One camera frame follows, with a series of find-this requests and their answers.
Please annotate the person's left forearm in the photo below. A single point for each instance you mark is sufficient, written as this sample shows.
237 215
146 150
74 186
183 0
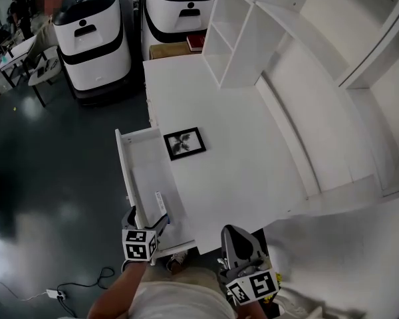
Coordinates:
119 291

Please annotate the chair with beige cushion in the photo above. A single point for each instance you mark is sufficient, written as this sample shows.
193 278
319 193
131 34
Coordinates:
41 71

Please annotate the white vanity table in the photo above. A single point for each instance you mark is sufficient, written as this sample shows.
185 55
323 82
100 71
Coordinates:
296 307

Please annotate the sunflower bouquet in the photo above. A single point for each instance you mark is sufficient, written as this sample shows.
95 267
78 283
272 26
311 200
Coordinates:
276 279

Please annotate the person's right forearm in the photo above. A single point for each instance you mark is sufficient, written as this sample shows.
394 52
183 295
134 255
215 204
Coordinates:
254 309

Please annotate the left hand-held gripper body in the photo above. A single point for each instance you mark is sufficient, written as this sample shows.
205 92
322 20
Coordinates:
134 244

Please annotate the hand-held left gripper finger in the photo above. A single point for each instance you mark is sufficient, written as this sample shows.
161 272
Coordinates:
161 225
128 223

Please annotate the person's white shirt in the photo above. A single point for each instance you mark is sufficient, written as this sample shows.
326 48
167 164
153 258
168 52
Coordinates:
179 302

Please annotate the black picture frame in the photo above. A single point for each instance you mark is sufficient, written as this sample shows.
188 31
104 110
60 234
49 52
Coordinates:
184 143

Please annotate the small white table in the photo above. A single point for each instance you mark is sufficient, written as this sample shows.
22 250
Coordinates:
15 50

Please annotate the red book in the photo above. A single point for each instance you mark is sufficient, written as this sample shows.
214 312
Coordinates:
196 42

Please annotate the pink armchair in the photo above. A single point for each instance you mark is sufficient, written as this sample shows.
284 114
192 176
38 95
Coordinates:
51 2

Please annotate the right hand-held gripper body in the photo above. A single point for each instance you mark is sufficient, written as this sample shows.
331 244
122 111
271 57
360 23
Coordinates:
262 284

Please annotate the white power strip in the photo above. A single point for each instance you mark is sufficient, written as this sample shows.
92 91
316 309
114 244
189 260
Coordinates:
56 293

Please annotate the white desk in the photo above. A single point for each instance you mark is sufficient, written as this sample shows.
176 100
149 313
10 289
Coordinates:
239 128

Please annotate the white drawer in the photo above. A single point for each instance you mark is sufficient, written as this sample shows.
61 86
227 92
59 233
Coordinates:
146 171

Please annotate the brown cardboard box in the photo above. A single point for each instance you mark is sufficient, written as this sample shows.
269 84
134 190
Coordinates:
169 50

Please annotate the white black wheeled robot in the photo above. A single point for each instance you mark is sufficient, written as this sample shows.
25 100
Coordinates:
173 12
93 52

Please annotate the white and blue small box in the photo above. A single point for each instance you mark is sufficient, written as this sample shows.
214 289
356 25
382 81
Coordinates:
159 203

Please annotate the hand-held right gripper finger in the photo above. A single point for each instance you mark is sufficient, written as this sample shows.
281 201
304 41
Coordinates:
226 244
257 246

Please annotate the person's right shoe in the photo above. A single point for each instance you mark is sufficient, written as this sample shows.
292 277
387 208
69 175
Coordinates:
177 261

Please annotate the person's beige trousers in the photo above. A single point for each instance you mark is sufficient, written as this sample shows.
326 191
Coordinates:
193 276

